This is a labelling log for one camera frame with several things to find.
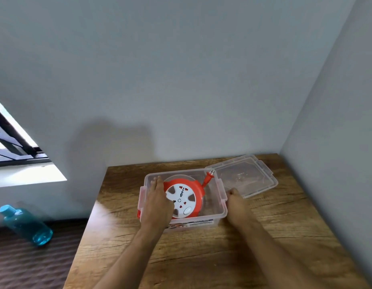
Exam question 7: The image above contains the person's right hand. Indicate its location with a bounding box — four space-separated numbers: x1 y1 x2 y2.
226 188 256 231

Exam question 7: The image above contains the teal plastic bottle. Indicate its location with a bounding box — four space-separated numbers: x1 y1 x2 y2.
0 204 54 246

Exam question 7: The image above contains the person's right forearm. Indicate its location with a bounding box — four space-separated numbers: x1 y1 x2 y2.
234 222 334 289

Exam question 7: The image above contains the person's left hand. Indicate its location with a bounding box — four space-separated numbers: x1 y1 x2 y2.
140 175 175 232

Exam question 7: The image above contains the person's left forearm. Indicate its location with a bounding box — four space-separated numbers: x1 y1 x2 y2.
93 225 162 289

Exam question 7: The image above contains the clear plastic box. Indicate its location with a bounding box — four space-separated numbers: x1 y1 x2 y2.
137 167 228 232

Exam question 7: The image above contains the black window frame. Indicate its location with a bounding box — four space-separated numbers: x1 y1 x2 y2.
0 94 52 168

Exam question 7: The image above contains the clear plastic lid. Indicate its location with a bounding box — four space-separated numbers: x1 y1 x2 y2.
204 154 279 199

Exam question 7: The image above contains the red and white cable reel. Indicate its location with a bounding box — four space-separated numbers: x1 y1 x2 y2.
163 174 206 219

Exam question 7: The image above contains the white window sill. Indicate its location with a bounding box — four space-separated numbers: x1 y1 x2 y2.
0 161 68 189

